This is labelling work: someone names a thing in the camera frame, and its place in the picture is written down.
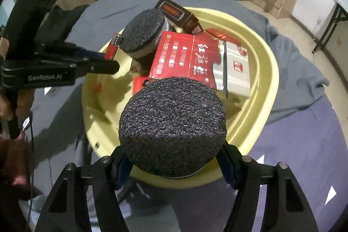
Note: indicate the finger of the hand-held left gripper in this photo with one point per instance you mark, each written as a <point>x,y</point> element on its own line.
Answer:
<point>106,66</point>
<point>89,54</point>

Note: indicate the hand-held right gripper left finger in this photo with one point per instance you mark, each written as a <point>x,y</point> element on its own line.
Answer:
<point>121,173</point>

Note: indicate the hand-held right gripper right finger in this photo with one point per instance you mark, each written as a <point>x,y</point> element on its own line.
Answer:
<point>227,169</point>

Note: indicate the red lighter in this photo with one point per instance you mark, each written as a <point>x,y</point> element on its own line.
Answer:
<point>111,48</point>

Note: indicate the small red cigarette pack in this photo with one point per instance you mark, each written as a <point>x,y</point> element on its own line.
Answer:
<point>140,85</point>

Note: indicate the black foam cylinder pale end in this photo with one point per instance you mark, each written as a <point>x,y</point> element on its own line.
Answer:
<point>144,28</point>

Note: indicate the black foam cylinder grey band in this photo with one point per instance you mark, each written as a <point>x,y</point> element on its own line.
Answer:
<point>174,123</point>

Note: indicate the red silver cigarette carton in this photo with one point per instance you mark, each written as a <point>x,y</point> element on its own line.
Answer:
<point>185,58</point>

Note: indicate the dark brown cigarette pack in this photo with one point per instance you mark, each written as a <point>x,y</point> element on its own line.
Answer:
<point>174,10</point>

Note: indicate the yellow plastic basin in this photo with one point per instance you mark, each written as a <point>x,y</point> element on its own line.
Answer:
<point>258,85</point>

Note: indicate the red gold cigarette pack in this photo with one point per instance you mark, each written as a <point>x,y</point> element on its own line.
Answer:
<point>217,35</point>

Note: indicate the person's left hand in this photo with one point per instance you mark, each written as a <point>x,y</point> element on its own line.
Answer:
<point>25,101</point>

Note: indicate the black cloth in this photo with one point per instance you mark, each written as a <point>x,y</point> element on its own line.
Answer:
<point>70,20</point>

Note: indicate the grey blanket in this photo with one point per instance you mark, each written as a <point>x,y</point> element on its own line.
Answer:
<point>293,71</point>

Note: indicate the black folding table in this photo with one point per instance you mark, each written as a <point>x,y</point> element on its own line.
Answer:
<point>334,22</point>

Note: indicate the yellow wall socket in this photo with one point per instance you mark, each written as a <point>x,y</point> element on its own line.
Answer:
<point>339,41</point>

